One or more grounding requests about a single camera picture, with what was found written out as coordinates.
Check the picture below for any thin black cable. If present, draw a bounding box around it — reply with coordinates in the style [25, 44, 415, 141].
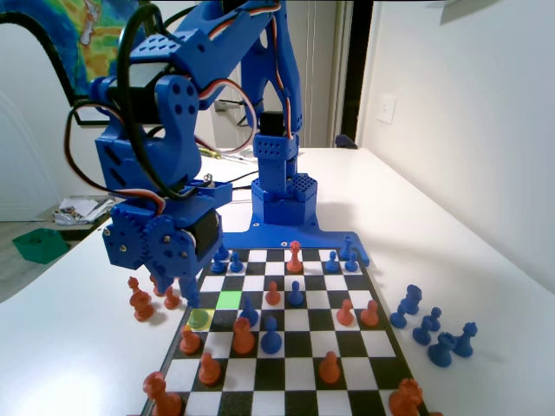
[229, 170, 262, 192]

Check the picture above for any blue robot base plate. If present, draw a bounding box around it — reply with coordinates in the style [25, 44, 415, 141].
[219, 221, 372, 268]

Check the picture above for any pile of papers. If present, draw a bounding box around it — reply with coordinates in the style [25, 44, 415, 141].
[53, 195, 116, 227]

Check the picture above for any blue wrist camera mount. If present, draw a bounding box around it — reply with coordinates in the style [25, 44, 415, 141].
[184, 179, 234, 205]

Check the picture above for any thick black camera cable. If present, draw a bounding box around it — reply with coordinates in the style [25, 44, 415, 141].
[115, 3, 218, 203]

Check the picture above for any green plastic box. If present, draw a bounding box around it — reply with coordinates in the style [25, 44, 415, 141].
[11, 228, 71, 266]

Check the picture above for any small white packet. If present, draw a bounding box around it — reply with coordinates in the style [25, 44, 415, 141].
[225, 146, 257, 164]

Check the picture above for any silver door handle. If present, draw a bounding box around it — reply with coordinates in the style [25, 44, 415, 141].
[212, 99, 245, 114]

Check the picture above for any black and white chess board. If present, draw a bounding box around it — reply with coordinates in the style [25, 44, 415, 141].
[140, 246, 434, 416]

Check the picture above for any blue chess bishop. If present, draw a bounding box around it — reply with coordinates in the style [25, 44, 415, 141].
[239, 294, 261, 329]

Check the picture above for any framed New Zealand map poster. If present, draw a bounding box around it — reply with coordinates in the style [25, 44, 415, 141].
[0, 0, 151, 127]

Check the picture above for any white curved panel black edge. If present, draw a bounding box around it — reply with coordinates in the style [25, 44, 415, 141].
[0, 11, 77, 223]

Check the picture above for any red chess bishop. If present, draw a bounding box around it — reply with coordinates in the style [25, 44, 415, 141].
[286, 240, 304, 275]

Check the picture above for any white light switch plate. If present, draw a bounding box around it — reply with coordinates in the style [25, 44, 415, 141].
[375, 94, 397, 127]

